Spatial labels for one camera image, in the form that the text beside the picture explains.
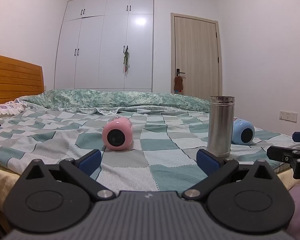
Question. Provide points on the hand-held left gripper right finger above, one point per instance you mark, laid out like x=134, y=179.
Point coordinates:
x=208, y=163

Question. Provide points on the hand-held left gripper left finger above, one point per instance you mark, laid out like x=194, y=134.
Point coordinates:
x=91, y=162

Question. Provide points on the pink cup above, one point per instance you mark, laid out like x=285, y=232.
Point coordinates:
x=117, y=135

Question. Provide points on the light blue cup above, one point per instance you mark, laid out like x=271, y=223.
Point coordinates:
x=243, y=132

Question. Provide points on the stainless steel cup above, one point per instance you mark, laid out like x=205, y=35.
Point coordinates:
x=220, y=127

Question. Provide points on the green checkered bed sheet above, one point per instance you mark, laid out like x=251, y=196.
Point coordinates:
x=162, y=155

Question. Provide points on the green floral quilt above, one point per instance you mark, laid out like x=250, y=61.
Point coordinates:
x=130, y=100

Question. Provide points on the brown hanging pouch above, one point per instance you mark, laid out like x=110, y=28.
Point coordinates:
x=178, y=83

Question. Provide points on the yellow mattress cover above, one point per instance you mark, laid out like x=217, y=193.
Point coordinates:
x=0, y=185

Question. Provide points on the patterned pillow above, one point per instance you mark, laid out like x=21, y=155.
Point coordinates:
x=5, y=108

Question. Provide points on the light wooden door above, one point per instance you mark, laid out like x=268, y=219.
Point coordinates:
x=197, y=60

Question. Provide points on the white wardrobe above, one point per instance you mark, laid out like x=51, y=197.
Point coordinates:
x=102, y=55

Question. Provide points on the green hanging ornament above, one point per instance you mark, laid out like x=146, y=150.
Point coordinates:
x=126, y=58

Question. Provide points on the wooden headboard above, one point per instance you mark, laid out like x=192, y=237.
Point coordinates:
x=15, y=80

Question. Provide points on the white wall socket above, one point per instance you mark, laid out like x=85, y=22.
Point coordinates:
x=288, y=116

